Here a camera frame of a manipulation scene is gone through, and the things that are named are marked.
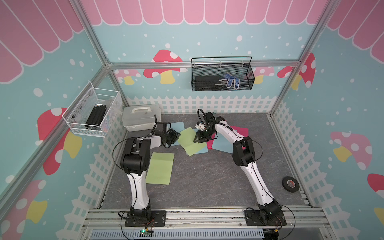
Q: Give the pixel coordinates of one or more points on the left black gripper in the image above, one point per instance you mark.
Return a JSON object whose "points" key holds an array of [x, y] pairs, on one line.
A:
{"points": [[175, 135]]}

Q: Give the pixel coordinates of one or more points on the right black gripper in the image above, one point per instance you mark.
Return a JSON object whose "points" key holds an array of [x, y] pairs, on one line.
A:
{"points": [[199, 137]]}

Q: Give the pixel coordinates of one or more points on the small green paper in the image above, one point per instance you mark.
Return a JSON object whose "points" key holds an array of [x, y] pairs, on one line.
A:
{"points": [[186, 140]]}

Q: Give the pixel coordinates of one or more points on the large green paper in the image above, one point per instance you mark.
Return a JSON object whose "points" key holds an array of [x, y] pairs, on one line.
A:
{"points": [[160, 169]]}

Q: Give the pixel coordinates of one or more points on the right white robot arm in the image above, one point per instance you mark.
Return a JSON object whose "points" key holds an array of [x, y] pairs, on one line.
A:
{"points": [[244, 156]]}

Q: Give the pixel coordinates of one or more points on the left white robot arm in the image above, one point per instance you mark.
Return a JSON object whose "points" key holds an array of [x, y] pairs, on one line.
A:
{"points": [[135, 162]]}

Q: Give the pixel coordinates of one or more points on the magenta paper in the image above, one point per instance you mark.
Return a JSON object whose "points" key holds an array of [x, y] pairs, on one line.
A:
{"points": [[240, 132], [211, 141]]}

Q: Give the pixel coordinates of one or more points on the far left blue paper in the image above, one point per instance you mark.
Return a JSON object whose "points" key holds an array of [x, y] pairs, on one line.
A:
{"points": [[178, 127]]}

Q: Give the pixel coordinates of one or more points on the blue paper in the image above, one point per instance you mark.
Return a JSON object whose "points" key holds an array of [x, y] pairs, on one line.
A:
{"points": [[223, 145], [195, 148], [178, 127]]}

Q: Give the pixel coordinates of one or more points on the middle blue paper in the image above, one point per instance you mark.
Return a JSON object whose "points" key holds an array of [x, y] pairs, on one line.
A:
{"points": [[195, 148]]}

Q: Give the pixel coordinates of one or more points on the right blue paper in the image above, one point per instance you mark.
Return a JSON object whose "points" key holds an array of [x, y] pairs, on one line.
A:
{"points": [[223, 145]]}

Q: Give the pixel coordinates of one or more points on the white plastic storage box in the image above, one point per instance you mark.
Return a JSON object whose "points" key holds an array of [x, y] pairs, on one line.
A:
{"points": [[139, 118]]}

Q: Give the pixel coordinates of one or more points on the black box in mesh basket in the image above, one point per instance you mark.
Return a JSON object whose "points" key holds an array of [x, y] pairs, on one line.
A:
{"points": [[208, 83]]}

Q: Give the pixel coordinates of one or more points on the blue white item in basket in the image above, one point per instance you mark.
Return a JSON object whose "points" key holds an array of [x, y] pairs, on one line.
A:
{"points": [[229, 81]]}

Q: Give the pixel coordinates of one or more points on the black tape roll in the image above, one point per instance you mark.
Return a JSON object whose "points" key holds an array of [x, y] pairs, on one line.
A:
{"points": [[290, 184]]}

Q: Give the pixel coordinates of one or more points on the green lit circuit board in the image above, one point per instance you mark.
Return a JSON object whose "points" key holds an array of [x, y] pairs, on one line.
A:
{"points": [[146, 233]]}

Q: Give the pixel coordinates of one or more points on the black mesh wall basket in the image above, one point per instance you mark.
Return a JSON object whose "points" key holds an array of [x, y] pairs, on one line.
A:
{"points": [[239, 66]]}

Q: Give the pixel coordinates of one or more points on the black block in wire basket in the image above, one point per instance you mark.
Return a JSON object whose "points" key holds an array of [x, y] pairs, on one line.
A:
{"points": [[96, 117]]}

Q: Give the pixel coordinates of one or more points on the white wire wall basket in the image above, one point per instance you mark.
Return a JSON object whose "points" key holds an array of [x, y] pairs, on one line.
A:
{"points": [[78, 112]]}

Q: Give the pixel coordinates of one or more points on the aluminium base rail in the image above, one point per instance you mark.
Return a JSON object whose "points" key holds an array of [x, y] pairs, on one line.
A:
{"points": [[235, 223]]}

